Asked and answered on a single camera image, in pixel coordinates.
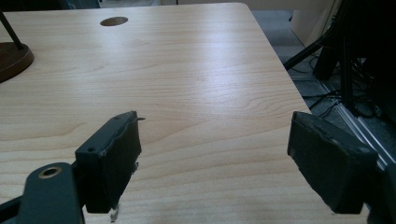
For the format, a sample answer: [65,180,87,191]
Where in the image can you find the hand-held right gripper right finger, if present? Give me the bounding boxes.
[287,110,379,215]

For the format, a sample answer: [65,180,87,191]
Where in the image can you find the light wooden cabinet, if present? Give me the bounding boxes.
[290,0,341,49]

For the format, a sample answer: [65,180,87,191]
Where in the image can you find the brown cup holder rack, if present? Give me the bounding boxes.
[0,10,35,84]

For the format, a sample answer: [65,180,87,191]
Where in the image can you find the black floor cables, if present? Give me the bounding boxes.
[302,88,379,119]

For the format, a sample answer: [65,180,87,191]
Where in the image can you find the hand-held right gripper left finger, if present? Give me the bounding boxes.
[74,110,143,215]

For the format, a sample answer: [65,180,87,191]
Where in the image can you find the black metal stand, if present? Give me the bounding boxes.
[283,0,396,117]

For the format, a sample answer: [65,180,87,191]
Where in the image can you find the aluminium floor rail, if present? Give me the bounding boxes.
[317,78,396,171]

